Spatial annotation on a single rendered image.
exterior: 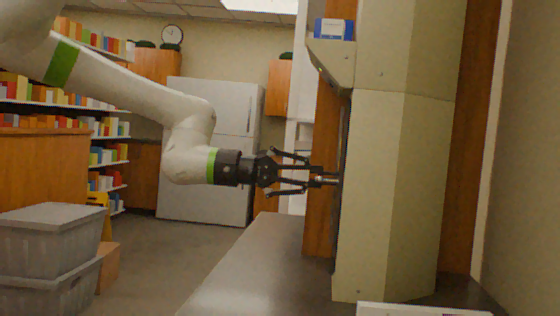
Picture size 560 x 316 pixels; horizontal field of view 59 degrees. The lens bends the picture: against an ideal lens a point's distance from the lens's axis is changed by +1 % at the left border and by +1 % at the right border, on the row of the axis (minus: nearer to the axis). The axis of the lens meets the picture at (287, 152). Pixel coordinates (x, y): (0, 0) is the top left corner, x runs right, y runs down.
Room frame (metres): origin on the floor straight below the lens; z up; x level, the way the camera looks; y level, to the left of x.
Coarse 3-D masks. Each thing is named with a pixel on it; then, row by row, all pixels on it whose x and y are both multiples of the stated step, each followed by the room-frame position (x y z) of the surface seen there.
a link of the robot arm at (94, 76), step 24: (72, 72) 1.09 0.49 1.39; (96, 72) 1.12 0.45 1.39; (120, 72) 1.15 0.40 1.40; (96, 96) 1.14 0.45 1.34; (120, 96) 1.15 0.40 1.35; (144, 96) 1.17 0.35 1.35; (168, 96) 1.20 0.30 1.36; (192, 96) 1.25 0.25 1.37; (168, 120) 1.21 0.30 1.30; (192, 120) 1.21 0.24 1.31
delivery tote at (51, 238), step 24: (0, 216) 2.78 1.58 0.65; (24, 216) 2.83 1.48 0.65; (48, 216) 2.88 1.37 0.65; (72, 216) 2.94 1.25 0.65; (96, 216) 3.13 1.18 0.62; (0, 240) 2.75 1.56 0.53; (24, 240) 2.74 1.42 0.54; (48, 240) 2.73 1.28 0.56; (72, 240) 2.89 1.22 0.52; (96, 240) 3.22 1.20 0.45; (0, 264) 2.76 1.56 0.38; (24, 264) 2.75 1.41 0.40; (48, 264) 2.74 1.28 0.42; (72, 264) 2.95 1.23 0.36
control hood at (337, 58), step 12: (312, 48) 1.08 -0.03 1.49; (324, 48) 1.07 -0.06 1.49; (336, 48) 1.07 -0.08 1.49; (348, 48) 1.07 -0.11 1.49; (312, 60) 1.28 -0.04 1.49; (324, 60) 1.07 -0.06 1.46; (336, 60) 1.07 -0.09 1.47; (348, 60) 1.07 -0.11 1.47; (336, 72) 1.07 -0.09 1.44; (348, 72) 1.07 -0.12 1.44; (336, 84) 1.13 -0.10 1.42; (348, 84) 1.07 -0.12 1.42
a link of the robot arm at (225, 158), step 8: (224, 152) 1.17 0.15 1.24; (232, 152) 1.18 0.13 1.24; (240, 152) 1.19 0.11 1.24; (216, 160) 1.16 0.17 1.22; (224, 160) 1.16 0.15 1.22; (232, 160) 1.16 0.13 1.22; (216, 168) 1.16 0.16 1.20; (224, 168) 1.14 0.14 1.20; (232, 168) 1.15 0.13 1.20; (216, 176) 1.16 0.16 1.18; (224, 176) 1.16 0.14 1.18; (232, 176) 1.15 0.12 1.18; (216, 184) 1.18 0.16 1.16; (224, 184) 1.18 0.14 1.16; (232, 184) 1.17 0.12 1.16
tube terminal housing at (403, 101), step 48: (384, 0) 1.06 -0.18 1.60; (432, 0) 1.10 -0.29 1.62; (384, 48) 1.06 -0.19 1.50; (432, 48) 1.11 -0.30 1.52; (384, 96) 1.06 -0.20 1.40; (432, 96) 1.13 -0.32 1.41; (384, 144) 1.06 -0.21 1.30; (432, 144) 1.14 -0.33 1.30; (384, 192) 1.06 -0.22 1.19; (432, 192) 1.15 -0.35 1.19; (384, 240) 1.06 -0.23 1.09; (432, 240) 1.17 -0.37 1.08; (336, 288) 1.07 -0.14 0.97; (384, 288) 1.06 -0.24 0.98; (432, 288) 1.18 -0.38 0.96
